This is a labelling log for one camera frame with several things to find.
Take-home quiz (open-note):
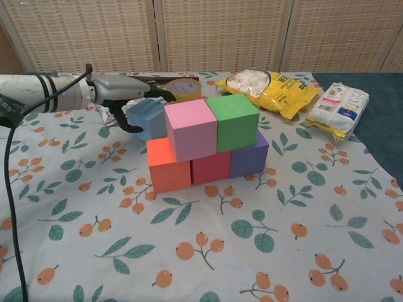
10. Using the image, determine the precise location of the red foam cube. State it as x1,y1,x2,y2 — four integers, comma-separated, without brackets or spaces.
190,150,233,186

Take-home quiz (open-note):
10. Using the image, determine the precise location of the pink foam cube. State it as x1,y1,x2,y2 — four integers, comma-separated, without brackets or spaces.
163,98,219,162

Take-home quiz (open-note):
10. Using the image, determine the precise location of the orange foam cube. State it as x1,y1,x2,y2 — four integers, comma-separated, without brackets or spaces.
147,137,192,194

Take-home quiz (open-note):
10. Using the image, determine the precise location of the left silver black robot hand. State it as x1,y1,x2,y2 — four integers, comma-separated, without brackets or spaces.
91,74,177,135

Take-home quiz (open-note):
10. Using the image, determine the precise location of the green foam cube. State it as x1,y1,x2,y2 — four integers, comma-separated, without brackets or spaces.
206,93,261,154

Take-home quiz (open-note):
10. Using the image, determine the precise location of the bamboo folding screen panel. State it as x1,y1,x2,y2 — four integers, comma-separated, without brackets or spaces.
380,28,403,74
285,0,403,73
156,0,292,73
0,18,28,76
0,0,158,76

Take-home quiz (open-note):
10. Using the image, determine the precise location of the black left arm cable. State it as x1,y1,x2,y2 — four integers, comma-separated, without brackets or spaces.
0,64,94,302

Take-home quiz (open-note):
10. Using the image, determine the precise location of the yellow packing tape roll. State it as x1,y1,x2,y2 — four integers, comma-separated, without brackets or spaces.
166,78,202,103

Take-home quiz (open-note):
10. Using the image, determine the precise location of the white yellow-edged snack pack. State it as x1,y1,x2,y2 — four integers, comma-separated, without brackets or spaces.
305,82,370,144

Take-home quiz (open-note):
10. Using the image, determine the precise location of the yellow marshmallow bag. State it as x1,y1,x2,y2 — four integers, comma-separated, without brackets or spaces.
215,68,322,123

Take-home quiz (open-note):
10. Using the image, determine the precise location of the purple foam cube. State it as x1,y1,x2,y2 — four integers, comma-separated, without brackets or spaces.
229,129,270,179

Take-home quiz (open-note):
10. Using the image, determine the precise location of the blue foam cube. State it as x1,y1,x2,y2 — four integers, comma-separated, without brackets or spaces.
127,98,169,142

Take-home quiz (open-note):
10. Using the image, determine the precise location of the floral print tablecloth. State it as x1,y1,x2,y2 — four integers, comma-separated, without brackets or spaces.
0,71,403,302

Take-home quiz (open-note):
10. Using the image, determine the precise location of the dark red folded fan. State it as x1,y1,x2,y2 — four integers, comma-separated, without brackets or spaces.
127,74,200,85

